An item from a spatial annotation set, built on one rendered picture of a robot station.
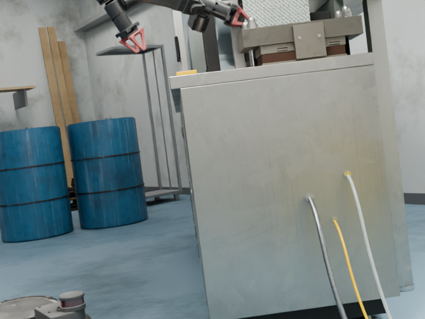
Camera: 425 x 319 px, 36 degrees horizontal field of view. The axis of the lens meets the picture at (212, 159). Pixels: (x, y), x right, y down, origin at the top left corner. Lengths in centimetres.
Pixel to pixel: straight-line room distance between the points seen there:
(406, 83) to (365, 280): 277
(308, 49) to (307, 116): 22
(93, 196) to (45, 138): 62
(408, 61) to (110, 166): 249
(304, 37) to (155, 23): 567
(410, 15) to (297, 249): 290
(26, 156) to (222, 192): 346
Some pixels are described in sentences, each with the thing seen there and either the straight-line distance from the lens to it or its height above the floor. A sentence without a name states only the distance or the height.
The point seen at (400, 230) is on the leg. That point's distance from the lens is 262.
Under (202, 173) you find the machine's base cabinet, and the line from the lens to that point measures 206.
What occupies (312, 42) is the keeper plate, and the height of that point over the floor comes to 96.
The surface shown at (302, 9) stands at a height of 110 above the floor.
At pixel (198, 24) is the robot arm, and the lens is 237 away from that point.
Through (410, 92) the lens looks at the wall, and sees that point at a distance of 477.
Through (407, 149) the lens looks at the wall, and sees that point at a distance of 484.
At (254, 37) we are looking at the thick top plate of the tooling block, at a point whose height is 100.
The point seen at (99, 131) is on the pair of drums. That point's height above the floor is 81.
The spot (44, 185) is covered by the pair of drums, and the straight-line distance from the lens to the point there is 541.
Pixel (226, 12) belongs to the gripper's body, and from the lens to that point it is 233.
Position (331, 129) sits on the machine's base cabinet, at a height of 67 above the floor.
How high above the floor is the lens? 72
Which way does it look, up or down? 3 degrees down
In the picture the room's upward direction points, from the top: 7 degrees counter-clockwise
